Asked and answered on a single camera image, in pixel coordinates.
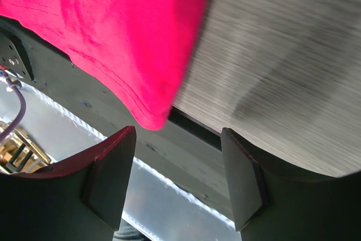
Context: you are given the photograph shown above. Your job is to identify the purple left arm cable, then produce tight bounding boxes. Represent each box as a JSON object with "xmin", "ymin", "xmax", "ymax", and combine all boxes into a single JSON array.
[{"xmin": 0, "ymin": 71, "xmax": 28, "ymax": 143}]

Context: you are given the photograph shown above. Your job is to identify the red t shirt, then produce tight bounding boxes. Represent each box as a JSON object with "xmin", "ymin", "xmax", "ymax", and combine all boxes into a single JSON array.
[{"xmin": 1, "ymin": 0, "xmax": 208, "ymax": 130}]

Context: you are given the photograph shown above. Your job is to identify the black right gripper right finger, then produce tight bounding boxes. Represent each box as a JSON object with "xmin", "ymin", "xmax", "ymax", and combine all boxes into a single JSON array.
[{"xmin": 221, "ymin": 128, "xmax": 360, "ymax": 240}]

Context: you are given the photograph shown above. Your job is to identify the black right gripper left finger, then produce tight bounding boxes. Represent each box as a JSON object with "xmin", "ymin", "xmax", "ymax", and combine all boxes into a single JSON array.
[{"xmin": 1, "ymin": 126, "xmax": 137, "ymax": 240}]

